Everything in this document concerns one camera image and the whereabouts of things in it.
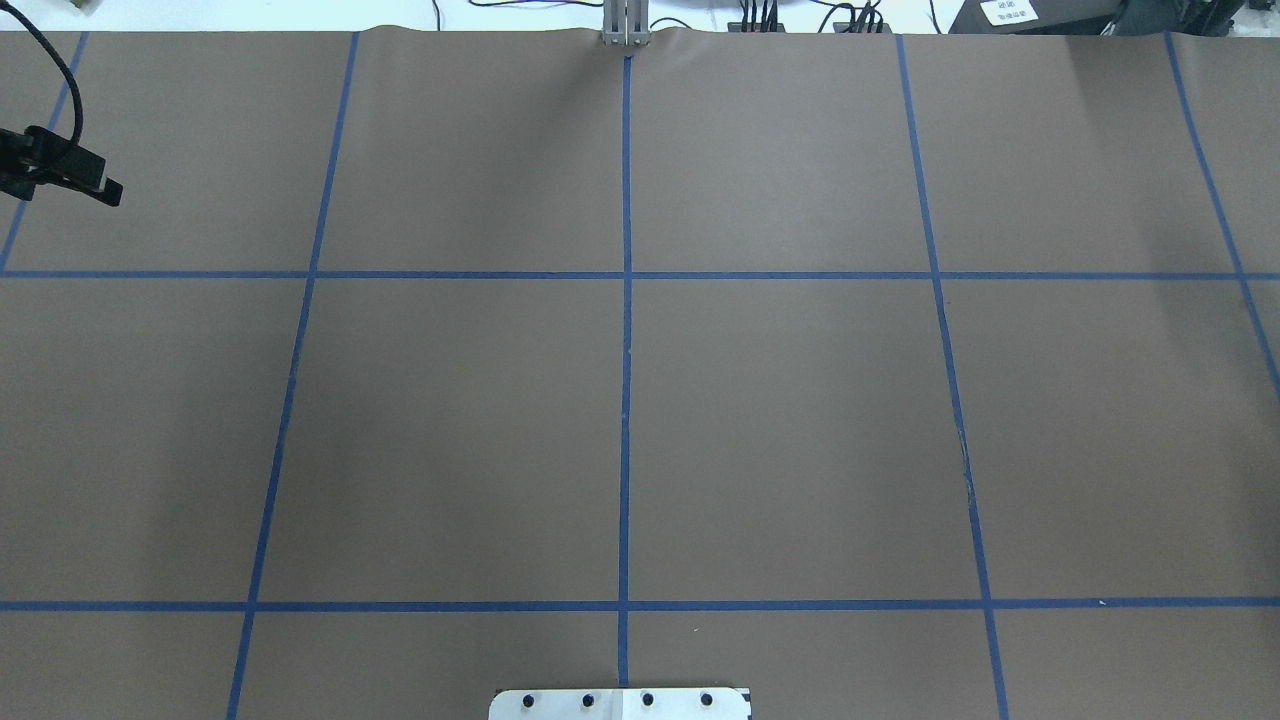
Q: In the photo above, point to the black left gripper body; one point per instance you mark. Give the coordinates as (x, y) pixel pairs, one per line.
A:
(62, 170)

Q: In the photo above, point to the brown table mat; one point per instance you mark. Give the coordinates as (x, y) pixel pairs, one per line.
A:
(885, 377)

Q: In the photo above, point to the aluminium frame post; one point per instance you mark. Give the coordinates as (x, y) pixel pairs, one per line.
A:
(625, 23)

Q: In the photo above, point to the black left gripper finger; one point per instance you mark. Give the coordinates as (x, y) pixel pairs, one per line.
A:
(85, 172)

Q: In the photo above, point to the white mounting plate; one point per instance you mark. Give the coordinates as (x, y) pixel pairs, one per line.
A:
(623, 703)

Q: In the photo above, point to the black box with label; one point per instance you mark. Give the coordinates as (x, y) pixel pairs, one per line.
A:
(1034, 17)

